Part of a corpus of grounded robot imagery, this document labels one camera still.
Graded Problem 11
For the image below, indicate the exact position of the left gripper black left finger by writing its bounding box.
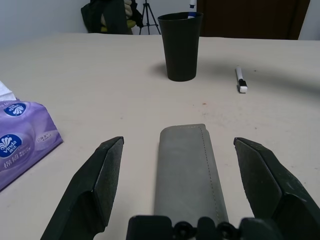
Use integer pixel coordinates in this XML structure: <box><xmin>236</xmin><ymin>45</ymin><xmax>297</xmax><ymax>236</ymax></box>
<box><xmin>41</xmin><ymin>136</ymin><xmax>125</xmax><ymax>240</ymax></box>

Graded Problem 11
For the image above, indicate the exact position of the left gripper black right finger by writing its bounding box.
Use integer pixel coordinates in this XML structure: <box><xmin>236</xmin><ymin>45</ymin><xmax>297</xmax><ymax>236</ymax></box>
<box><xmin>233</xmin><ymin>136</ymin><xmax>320</xmax><ymax>240</ymax></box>

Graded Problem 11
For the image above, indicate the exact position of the grey glasses case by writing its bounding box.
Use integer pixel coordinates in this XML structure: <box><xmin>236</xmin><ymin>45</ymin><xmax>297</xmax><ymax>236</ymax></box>
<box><xmin>152</xmin><ymin>123</ymin><xmax>230</xmax><ymax>223</ymax></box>

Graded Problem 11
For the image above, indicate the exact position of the white whiteboard marker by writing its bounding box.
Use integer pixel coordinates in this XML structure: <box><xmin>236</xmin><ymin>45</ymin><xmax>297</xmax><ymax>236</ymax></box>
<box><xmin>187</xmin><ymin>0</ymin><xmax>198</xmax><ymax>20</ymax></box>
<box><xmin>234</xmin><ymin>66</ymin><xmax>250</xmax><ymax>95</ymax></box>

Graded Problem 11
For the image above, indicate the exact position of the purple tissue pack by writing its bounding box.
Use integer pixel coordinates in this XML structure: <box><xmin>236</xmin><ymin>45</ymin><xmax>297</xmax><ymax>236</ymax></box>
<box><xmin>0</xmin><ymin>80</ymin><xmax>65</xmax><ymax>192</ymax></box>

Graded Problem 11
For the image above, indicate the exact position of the black cup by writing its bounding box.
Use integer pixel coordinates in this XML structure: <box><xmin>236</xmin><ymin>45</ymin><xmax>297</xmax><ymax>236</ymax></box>
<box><xmin>157</xmin><ymin>11</ymin><xmax>205</xmax><ymax>82</ymax></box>

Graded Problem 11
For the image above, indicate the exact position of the yellow-green cloth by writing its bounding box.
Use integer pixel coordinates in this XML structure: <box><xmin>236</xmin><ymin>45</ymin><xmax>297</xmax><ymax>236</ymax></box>
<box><xmin>99</xmin><ymin>12</ymin><xmax>137</xmax><ymax>33</ymax></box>

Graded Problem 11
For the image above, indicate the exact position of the dark brown door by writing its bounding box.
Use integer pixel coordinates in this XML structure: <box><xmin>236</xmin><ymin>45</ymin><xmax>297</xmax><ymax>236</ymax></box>
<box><xmin>196</xmin><ymin>0</ymin><xmax>311</xmax><ymax>41</ymax></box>

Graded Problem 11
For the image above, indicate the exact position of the black jacket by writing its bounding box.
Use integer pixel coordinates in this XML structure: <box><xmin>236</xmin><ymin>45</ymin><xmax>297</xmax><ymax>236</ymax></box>
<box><xmin>80</xmin><ymin>0</ymin><xmax>145</xmax><ymax>35</ymax></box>

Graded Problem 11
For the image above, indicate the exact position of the white cloth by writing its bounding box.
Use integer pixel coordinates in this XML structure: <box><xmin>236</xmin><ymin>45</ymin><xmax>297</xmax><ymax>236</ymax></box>
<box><xmin>123</xmin><ymin>0</ymin><xmax>134</xmax><ymax>22</ymax></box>

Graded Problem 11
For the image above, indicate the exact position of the black tripod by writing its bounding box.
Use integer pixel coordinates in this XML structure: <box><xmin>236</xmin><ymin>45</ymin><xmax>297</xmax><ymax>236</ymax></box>
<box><xmin>138</xmin><ymin>0</ymin><xmax>162</xmax><ymax>36</ymax></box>

